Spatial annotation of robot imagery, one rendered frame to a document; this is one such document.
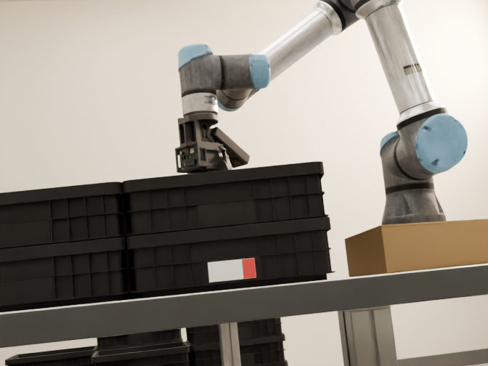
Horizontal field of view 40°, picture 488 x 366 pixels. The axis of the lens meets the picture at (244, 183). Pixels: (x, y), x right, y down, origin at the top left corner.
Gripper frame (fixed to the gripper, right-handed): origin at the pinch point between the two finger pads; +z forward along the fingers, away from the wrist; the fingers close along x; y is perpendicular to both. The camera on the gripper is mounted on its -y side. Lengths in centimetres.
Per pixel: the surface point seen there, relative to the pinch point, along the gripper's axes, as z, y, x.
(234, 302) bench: 18, 36, 38
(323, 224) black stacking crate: 5.8, -6.7, 21.8
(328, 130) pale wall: -87, -291, -173
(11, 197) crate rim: -6.0, 34.0, -21.9
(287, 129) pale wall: -89, -266, -191
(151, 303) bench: 17, 45, 32
